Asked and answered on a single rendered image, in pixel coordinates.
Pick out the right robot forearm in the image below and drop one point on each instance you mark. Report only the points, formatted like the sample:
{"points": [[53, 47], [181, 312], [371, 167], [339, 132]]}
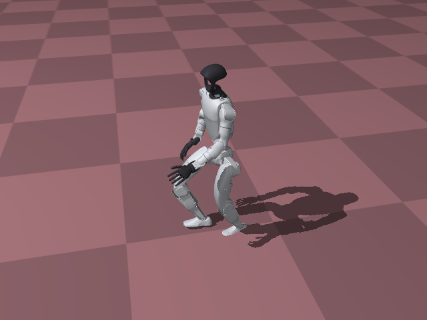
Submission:
{"points": [[200, 128]]}

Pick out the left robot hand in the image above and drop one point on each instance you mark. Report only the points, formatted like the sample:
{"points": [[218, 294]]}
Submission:
{"points": [[184, 172]]}

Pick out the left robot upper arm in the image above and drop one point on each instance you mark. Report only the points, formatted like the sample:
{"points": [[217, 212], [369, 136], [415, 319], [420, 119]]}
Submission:
{"points": [[227, 115]]}

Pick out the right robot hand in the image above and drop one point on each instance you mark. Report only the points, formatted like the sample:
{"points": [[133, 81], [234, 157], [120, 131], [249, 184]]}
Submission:
{"points": [[188, 146]]}

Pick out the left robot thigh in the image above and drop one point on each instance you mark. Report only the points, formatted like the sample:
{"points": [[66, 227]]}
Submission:
{"points": [[223, 183]]}

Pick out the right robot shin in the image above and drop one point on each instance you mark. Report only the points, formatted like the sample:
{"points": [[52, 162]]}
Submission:
{"points": [[190, 203]]}

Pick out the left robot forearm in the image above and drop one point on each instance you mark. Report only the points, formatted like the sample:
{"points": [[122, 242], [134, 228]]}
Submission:
{"points": [[210, 154]]}

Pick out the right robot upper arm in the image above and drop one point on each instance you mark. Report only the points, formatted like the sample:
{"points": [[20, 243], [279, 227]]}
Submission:
{"points": [[201, 93]]}

